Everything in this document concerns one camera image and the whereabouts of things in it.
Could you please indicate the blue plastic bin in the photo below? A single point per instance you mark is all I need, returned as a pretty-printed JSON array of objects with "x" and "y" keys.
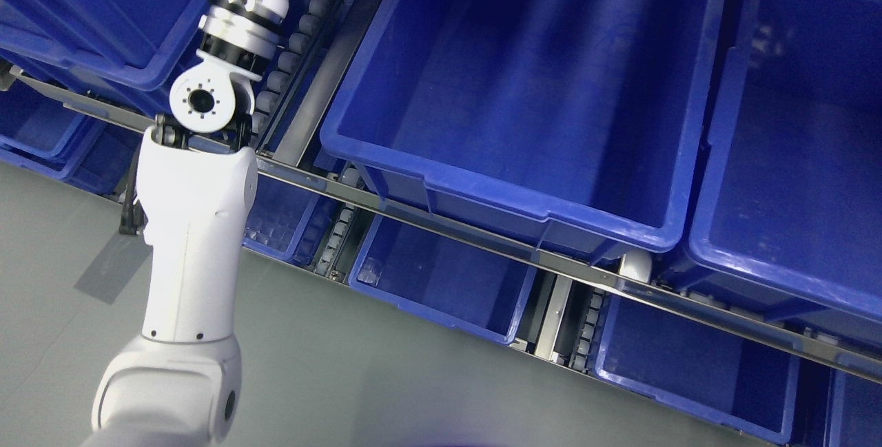
[
  {"x": 131, "y": 42},
  {"x": 569, "y": 125}
]

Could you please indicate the blue lower bin right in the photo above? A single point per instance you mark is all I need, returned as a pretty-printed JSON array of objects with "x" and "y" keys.
[{"x": 708, "y": 373}]

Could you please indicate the blue plastic bin right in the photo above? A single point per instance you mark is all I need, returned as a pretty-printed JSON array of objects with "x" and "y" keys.
[{"x": 569, "y": 125}]

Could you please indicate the blue plastic bin middle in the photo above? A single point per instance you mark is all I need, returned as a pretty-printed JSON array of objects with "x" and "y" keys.
[{"x": 131, "y": 42}]

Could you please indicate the metal shelf rack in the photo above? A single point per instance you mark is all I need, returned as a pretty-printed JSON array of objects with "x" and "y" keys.
[{"x": 856, "y": 360}]

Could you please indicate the blue bin far right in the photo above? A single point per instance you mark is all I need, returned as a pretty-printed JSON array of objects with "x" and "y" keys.
[{"x": 790, "y": 198}]

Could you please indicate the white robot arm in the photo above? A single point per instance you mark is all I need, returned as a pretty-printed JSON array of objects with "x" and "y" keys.
[{"x": 178, "y": 382}]

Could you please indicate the blue lower bin middle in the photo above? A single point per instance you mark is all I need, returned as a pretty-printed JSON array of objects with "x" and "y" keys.
[{"x": 442, "y": 280}]

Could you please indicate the blue lower bin left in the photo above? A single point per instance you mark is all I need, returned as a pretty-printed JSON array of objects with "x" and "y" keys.
[{"x": 286, "y": 222}]

